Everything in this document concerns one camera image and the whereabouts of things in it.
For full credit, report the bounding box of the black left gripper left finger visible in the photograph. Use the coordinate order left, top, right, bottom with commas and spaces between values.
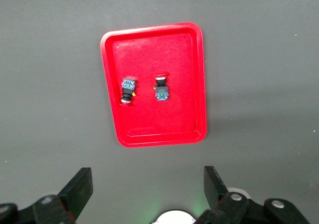
32, 167, 93, 224

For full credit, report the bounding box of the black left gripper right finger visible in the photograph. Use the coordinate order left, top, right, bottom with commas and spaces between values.
196, 166, 250, 224

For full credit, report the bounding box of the red push button switch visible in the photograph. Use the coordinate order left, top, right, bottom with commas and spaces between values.
152, 71, 170, 102
120, 76, 138, 106

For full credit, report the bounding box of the red plastic tray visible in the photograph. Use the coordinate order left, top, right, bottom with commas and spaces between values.
100, 21, 208, 148

